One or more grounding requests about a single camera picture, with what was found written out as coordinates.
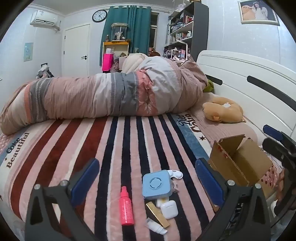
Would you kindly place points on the glass display case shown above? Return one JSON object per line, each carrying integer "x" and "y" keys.
{"x": 119, "y": 32}

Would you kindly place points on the cream pillow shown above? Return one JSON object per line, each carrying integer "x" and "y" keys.
{"x": 133, "y": 61}

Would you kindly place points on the black bookshelf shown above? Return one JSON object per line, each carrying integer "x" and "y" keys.
{"x": 200, "y": 27}

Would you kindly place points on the green plush toy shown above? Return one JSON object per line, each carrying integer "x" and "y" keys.
{"x": 209, "y": 86}

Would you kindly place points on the white air conditioner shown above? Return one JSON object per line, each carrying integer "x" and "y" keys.
{"x": 45, "y": 18}

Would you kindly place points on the white earbuds case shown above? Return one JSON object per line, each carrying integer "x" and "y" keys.
{"x": 168, "y": 208}

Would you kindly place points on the window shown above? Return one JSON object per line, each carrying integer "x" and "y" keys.
{"x": 153, "y": 34}

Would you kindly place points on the pink quilted bed sheet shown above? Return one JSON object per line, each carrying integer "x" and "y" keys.
{"x": 226, "y": 132}

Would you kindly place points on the blue square speaker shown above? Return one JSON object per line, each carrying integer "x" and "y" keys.
{"x": 157, "y": 183}

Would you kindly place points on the framed wall photo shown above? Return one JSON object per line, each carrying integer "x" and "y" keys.
{"x": 256, "y": 11}

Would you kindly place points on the white cosmetic tube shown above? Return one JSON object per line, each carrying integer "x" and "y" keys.
{"x": 155, "y": 227}

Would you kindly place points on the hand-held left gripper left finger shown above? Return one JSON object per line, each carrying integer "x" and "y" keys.
{"x": 86, "y": 178}

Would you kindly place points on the cardboard box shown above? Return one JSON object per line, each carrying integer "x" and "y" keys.
{"x": 249, "y": 162}

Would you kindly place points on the round wall clock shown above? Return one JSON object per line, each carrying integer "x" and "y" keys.
{"x": 100, "y": 15}

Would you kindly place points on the gold lipstick box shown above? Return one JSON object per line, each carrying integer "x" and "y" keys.
{"x": 157, "y": 214}

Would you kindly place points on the yellow cabinet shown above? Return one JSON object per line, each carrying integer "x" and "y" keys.
{"x": 115, "y": 43}

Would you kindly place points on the pink spray bottle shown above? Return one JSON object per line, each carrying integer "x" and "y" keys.
{"x": 126, "y": 208}

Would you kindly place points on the pink gift bag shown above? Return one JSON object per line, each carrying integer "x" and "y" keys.
{"x": 108, "y": 62}

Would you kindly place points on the polka dot cloth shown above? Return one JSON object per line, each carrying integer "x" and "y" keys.
{"x": 270, "y": 179}

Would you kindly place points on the teal curtain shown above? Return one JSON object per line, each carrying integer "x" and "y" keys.
{"x": 138, "y": 30}

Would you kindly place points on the striped plush blanket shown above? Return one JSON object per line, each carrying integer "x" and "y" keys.
{"x": 69, "y": 143}

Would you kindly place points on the white door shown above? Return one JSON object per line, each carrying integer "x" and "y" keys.
{"x": 76, "y": 46}

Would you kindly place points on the small blue wall poster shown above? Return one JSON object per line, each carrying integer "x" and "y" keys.
{"x": 28, "y": 52}

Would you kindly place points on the brown plush toy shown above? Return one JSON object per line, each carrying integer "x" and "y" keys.
{"x": 222, "y": 111}

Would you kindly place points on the white bed headboard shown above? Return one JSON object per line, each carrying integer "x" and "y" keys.
{"x": 242, "y": 69}

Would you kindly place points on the white contact lens case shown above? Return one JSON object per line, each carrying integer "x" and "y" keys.
{"x": 175, "y": 174}

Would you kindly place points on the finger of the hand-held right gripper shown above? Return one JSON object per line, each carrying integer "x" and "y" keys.
{"x": 272, "y": 131}
{"x": 275, "y": 147}

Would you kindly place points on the small cream jar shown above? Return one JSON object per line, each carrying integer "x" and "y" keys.
{"x": 160, "y": 202}

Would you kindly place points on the pink grey striped quilt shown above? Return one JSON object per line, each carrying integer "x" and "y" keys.
{"x": 92, "y": 92}

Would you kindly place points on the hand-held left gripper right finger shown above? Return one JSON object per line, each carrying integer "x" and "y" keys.
{"x": 208, "y": 183}

